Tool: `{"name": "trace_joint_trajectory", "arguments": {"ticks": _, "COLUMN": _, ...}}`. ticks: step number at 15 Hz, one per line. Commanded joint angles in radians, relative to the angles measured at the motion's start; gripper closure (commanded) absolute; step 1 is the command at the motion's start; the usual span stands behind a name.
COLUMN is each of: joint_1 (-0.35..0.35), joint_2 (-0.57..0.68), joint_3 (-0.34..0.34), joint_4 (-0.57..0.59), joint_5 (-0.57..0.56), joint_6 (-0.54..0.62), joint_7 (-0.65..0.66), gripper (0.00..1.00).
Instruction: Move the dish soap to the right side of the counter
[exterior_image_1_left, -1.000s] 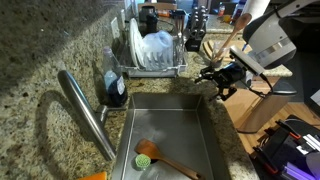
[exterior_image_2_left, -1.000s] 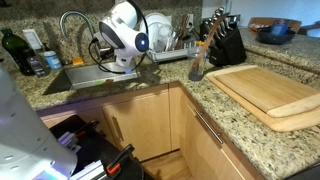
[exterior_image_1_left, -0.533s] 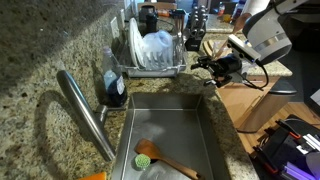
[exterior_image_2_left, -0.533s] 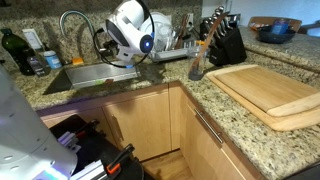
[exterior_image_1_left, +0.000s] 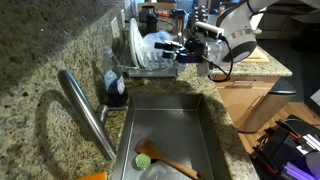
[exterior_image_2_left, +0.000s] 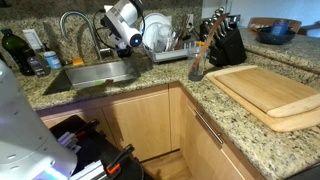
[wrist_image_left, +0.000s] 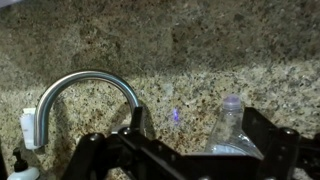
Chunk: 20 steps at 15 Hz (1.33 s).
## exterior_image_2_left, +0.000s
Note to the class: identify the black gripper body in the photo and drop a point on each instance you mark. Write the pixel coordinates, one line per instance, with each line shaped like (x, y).
(124, 52)

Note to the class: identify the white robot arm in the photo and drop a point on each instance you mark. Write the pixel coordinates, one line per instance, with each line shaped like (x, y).
(28, 150)

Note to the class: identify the white dish rack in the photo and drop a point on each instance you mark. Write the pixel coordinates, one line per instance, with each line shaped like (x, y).
(187, 47)

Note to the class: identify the dish soap bottle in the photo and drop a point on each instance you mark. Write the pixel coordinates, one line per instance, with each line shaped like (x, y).
(37, 63)

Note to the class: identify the green scrubber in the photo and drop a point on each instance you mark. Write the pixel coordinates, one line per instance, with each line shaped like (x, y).
(99, 82)

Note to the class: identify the orange sponge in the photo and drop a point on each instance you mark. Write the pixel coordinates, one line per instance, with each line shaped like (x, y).
(77, 61)

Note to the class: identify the stainless steel sink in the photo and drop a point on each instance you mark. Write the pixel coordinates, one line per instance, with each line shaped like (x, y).
(84, 77)

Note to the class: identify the curved steel faucet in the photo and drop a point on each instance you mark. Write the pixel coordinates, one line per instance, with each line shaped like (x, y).
(75, 26)

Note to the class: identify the white blue container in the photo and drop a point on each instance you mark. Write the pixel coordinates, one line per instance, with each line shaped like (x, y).
(52, 59)

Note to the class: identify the clear glass utensil holder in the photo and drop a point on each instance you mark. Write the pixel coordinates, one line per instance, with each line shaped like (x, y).
(192, 55)

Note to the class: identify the wooden cabinet door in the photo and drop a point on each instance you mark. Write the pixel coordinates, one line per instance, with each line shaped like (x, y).
(143, 121)

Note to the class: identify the black knife block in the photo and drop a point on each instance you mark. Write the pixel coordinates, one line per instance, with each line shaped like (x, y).
(226, 47)

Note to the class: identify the dark green glass bottle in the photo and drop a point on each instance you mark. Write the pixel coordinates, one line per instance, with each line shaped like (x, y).
(16, 46)

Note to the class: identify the wooden spatula in holder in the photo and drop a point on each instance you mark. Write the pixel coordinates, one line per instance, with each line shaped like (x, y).
(204, 48)

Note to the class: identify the black equipment cart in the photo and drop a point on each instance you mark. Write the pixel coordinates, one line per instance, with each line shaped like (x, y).
(95, 152)

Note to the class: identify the orange black clamp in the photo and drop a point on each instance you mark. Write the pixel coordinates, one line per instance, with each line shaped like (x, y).
(115, 165)

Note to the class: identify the wooden drawer front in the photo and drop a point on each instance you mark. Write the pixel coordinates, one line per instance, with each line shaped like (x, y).
(208, 159)

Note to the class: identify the dark blue bowl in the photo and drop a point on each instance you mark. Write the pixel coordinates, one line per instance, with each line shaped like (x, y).
(265, 36)

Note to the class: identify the upper bamboo cutting board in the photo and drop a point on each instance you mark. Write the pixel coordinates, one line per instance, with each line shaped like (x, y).
(274, 94)

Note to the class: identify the bamboo cutting board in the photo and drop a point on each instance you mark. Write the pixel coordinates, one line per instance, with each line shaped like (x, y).
(284, 124)
(274, 94)

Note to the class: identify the lower bamboo cutting board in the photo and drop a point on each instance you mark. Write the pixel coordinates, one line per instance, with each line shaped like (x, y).
(284, 124)

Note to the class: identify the white wall outlet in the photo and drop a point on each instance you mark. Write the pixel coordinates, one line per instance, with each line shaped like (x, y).
(190, 23)

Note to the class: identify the white wall switch plate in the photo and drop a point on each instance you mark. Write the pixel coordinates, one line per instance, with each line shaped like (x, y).
(33, 39)

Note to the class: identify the steel drawer handle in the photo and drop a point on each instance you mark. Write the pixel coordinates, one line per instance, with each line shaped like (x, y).
(207, 125)

